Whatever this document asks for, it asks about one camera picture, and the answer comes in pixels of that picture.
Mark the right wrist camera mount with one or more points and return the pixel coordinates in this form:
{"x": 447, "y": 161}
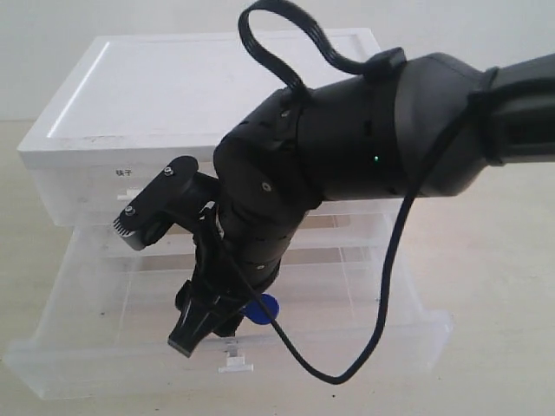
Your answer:
{"x": 170, "y": 198}

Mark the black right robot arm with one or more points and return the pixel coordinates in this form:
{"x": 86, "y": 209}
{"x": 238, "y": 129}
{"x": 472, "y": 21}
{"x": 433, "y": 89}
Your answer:
{"x": 409, "y": 129}

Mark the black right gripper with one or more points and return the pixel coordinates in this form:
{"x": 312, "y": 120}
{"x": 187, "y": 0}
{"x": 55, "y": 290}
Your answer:
{"x": 214, "y": 286}

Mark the top left small drawer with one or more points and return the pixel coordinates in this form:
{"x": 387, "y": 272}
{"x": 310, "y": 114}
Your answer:
{"x": 105, "y": 193}

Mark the white translucent drawer cabinet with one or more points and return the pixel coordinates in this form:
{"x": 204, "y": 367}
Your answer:
{"x": 134, "y": 100}

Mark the key bunch with blue tag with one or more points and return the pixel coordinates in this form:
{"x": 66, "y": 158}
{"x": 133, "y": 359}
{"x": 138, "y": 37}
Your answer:
{"x": 261, "y": 314}

